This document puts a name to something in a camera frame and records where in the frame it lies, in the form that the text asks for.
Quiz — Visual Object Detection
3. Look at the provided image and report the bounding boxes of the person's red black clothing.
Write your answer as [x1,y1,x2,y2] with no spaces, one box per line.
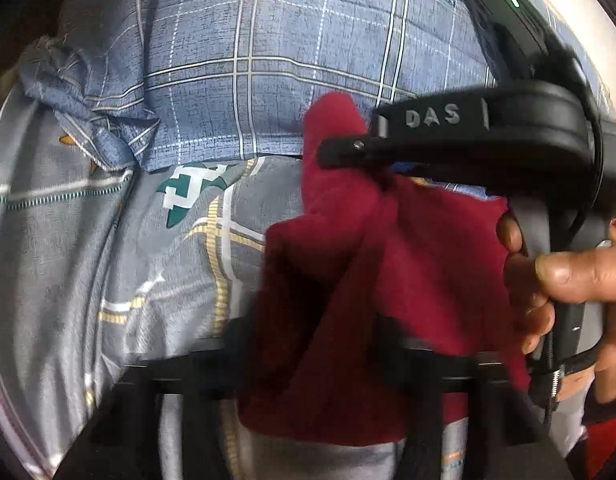
[563,395,616,480]

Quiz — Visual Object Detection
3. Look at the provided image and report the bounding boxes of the red fleece garment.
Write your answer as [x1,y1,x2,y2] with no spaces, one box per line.
[238,89,534,448]

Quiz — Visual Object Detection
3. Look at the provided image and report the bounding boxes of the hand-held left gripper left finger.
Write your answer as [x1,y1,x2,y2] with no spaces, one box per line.
[53,350,244,480]

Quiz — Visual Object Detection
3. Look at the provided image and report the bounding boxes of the grey printed bedsheet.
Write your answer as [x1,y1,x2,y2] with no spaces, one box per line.
[0,85,509,480]

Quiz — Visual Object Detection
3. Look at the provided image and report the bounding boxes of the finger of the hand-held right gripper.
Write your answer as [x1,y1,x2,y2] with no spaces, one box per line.
[317,89,490,192]

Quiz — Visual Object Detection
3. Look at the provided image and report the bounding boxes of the person's right hand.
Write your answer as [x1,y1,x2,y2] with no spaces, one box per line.
[497,209,616,403]

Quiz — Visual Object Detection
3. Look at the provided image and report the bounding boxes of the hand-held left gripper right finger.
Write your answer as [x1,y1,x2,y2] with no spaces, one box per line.
[383,315,574,480]

